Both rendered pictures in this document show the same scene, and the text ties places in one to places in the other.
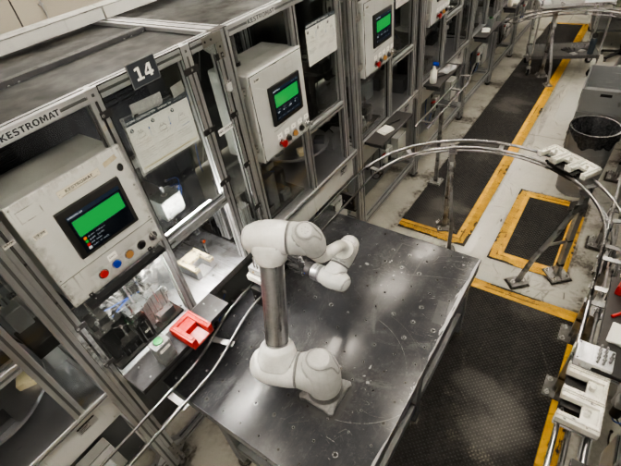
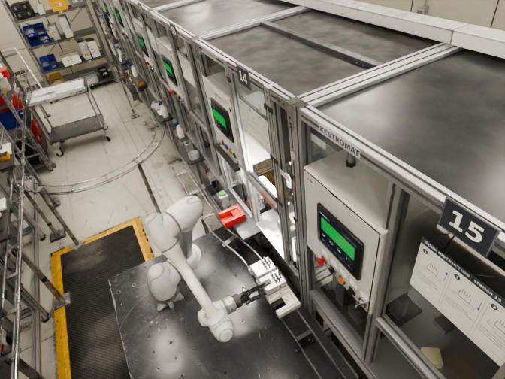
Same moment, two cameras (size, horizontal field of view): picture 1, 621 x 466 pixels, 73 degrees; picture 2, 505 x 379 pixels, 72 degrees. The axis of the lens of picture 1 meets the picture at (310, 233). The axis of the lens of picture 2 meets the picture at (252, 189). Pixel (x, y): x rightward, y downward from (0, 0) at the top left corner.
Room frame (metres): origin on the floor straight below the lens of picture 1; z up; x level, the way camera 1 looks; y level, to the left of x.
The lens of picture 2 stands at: (2.24, -0.85, 2.61)
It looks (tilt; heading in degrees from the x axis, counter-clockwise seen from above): 40 degrees down; 119
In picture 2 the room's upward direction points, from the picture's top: 10 degrees counter-clockwise
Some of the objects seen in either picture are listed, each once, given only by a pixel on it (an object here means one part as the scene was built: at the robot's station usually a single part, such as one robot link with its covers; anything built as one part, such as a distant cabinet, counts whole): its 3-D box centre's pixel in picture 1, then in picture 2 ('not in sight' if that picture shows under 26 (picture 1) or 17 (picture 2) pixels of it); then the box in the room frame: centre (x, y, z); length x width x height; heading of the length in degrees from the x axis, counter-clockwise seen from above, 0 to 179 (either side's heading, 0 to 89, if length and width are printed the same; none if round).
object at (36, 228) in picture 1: (79, 218); (239, 116); (1.31, 0.85, 1.60); 0.42 x 0.29 x 0.46; 140
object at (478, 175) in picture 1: (522, 94); not in sight; (4.82, -2.89, 0.01); 5.85 x 0.59 x 0.01; 140
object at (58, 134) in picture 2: not in sight; (71, 116); (-2.36, 2.36, 0.47); 0.84 x 0.53 x 0.94; 44
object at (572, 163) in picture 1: (566, 165); not in sight; (2.17, -1.70, 0.84); 0.37 x 0.14 x 0.10; 18
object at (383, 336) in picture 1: (334, 317); (216, 328); (1.40, -0.06, 0.66); 1.50 x 1.06 x 0.04; 140
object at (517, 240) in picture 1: (540, 229); not in sight; (2.45, -1.87, 0.01); 1.00 x 0.55 x 0.01; 140
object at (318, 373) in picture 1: (319, 371); (161, 279); (0.99, 0.05, 0.85); 0.18 x 0.16 x 0.22; 72
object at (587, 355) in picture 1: (595, 355); not in sight; (0.82, -1.02, 0.92); 0.13 x 0.10 x 0.09; 50
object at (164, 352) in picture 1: (161, 348); (225, 199); (1.14, 0.73, 0.97); 0.08 x 0.08 x 0.12; 50
